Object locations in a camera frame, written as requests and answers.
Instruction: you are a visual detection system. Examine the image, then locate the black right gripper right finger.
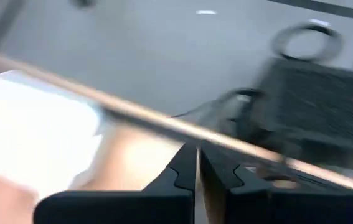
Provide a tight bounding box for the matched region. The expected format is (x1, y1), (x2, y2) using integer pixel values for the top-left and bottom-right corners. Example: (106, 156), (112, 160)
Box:
(200, 142), (353, 224)

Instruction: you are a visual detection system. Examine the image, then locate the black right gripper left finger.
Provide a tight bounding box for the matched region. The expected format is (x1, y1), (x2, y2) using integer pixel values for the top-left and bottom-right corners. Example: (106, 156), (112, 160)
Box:
(32, 142), (197, 224)

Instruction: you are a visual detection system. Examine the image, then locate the white plastic bin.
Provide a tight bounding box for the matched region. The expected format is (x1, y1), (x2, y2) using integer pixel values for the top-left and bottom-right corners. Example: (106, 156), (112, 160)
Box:
(0, 70), (106, 200)

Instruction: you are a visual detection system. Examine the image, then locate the black cable coil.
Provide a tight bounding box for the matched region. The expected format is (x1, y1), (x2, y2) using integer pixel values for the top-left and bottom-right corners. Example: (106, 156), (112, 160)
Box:
(271, 21), (344, 63)

